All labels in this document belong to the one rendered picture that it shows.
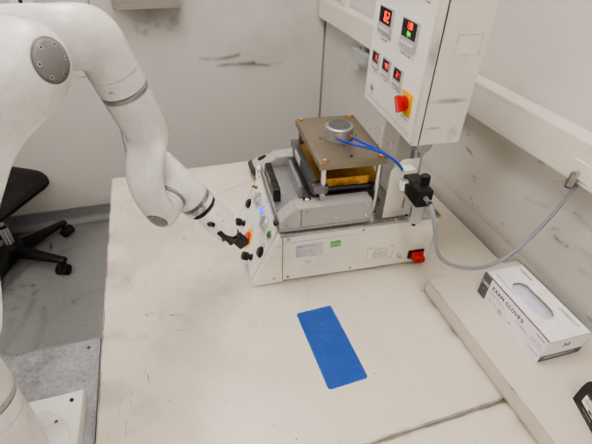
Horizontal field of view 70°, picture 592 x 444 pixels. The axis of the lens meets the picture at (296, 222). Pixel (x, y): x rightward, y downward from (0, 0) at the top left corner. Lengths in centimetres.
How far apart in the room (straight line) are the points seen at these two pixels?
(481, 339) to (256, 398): 55
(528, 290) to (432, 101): 53
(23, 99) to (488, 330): 105
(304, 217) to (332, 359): 36
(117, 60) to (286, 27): 181
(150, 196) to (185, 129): 173
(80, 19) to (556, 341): 110
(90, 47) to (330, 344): 80
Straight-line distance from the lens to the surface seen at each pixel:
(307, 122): 125
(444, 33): 100
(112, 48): 80
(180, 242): 138
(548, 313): 118
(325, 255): 118
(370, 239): 119
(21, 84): 64
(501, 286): 118
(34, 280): 262
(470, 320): 117
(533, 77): 132
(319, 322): 112
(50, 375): 116
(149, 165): 90
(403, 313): 119
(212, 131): 264
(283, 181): 123
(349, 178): 113
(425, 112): 105
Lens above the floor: 162
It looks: 38 degrees down
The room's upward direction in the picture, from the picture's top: 2 degrees clockwise
